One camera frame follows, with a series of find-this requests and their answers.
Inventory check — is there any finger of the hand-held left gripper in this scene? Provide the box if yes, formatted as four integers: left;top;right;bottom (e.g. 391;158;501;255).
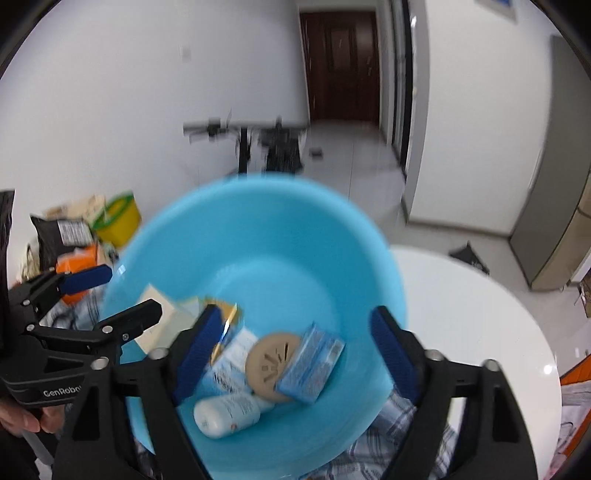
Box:
18;265;113;315
25;299;163;357

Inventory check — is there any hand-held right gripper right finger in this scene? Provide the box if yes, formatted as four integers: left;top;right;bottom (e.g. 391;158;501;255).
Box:
370;305;539;480

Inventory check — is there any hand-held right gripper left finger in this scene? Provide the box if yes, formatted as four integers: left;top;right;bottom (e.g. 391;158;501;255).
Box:
58;305;223;480

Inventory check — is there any cream box with barcode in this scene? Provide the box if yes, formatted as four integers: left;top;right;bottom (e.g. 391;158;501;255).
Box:
134;284;204;356

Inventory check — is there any white plastic bottle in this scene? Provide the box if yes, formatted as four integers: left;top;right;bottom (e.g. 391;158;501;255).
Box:
193;392;275;439

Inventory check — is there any tan perforated round disc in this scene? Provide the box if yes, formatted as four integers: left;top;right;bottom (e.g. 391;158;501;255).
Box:
245;332;303;404

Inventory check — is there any blue dotted packet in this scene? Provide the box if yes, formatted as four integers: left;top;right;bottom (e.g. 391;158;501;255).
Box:
276;323;346;404

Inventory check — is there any blue plastic basin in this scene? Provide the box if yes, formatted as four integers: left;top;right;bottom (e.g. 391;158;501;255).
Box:
99;178;408;480

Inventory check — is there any person's left forearm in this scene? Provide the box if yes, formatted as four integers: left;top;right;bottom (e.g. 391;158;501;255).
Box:
0;429;42;480

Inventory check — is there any yellow container with green rim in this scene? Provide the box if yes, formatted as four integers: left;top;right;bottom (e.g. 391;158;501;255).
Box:
91;193;141;247

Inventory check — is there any person's left hand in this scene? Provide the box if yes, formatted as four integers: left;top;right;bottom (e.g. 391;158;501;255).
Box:
0;399;65;437

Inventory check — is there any orange plastic bag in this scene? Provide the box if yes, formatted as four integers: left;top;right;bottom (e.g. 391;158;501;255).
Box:
55;244;112;305

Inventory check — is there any black snack bag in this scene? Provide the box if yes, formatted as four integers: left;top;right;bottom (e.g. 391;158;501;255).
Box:
30;215;98;271

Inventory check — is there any blue plaid cloth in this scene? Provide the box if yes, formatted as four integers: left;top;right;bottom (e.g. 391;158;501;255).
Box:
41;295;455;480

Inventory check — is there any orange seat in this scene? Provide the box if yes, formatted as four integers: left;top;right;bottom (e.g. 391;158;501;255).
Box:
558;362;591;388

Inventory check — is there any stack of papers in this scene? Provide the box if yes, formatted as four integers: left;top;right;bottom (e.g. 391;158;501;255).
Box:
558;381;591;462

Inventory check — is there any cardboard box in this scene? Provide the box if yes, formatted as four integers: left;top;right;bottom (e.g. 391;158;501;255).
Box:
577;272;591;319

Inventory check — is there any black bicycle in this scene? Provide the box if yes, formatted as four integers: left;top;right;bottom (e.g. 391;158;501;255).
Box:
183;115;308;176

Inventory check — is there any grey cabinet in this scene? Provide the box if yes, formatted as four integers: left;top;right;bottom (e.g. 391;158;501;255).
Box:
509;34;591;291

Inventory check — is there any black framed glass door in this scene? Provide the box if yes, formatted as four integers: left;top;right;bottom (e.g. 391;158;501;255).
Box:
390;0;428;178

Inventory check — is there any dark brown door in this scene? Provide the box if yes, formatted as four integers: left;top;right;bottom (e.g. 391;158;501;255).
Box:
299;10;382;125

